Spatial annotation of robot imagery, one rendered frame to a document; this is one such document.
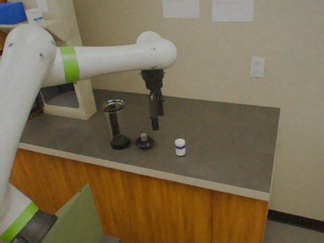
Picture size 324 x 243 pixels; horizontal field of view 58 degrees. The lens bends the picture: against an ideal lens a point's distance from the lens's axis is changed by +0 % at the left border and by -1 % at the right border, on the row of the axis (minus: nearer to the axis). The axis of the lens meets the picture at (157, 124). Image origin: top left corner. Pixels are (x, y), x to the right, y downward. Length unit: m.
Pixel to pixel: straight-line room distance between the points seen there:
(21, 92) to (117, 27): 1.24
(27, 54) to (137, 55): 0.38
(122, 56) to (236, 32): 0.84
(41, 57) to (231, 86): 1.24
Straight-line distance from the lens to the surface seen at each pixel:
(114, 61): 1.00
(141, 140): 1.44
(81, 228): 0.97
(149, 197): 1.49
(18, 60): 0.80
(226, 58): 1.75
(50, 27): 1.53
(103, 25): 1.99
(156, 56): 1.04
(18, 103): 0.78
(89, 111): 1.79
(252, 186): 1.24
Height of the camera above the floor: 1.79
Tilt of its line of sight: 31 degrees down
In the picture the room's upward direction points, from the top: 6 degrees counter-clockwise
